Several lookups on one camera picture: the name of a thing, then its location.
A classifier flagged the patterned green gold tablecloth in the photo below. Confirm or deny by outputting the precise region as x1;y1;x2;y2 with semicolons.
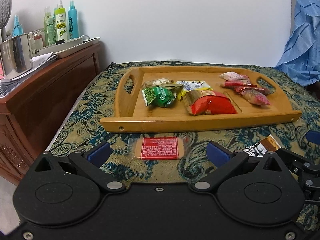
48;62;319;185

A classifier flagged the yellow white biscuit packet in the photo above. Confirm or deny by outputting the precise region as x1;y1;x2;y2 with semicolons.
176;80;212;101

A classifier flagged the bamboo serving tray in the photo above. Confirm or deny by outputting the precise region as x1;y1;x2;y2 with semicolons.
100;66;302;133

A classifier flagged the gold foil snack packet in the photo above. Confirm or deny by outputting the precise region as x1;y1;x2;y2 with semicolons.
142;78;183;90

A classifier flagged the pale green bottle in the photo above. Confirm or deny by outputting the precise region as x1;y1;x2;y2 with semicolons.
44;7;56;46

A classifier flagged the clear white candy packet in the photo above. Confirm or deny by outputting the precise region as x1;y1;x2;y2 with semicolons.
220;72;248;81

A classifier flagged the clear glass jar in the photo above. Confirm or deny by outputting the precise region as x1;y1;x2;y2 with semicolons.
32;28;48;50

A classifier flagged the small dark red candy packet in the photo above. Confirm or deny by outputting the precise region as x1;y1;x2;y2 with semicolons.
221;80;257;88

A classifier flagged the black white snack packet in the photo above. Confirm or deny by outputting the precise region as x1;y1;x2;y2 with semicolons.
244;135;281;157

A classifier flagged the stack of white papers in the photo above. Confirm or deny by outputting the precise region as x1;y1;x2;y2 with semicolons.
1;53;58;98

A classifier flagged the green peas snack packet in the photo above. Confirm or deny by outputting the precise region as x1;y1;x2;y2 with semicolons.
142;87;176;108

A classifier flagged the red nut snack packet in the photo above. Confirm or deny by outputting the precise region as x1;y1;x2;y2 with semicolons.
182;90;237;116

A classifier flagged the blue plaid shirt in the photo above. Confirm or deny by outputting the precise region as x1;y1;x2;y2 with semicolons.
275;0;319;87

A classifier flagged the small blue spray bottle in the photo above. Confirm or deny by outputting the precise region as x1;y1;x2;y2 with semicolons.
12;15;23;37

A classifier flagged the red label clear cracker packet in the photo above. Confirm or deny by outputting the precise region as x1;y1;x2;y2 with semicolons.
128;137;191;160

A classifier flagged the pink clear snack packet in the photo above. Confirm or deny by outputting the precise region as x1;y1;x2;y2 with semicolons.
242;91;270;106

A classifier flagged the dark red chocolate bar packet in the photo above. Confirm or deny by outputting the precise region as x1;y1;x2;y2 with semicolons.
234;86;270;95

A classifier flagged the teal spray bottle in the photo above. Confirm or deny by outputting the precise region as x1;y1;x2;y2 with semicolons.
68;1;79;39

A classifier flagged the dark wooden cabinet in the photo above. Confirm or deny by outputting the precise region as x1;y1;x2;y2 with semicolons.
1;43;101;185

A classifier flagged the white plastic tray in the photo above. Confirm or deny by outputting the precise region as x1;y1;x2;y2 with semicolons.
37;35;100;59

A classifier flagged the stainless steel mug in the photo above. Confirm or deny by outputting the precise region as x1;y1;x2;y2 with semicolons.
1;34;32;78

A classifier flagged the lime green spray bottle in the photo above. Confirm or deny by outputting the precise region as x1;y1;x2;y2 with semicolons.
55;1;68;41

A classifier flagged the electric fly swatter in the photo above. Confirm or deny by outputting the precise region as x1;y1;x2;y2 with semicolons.
0;0;12;42

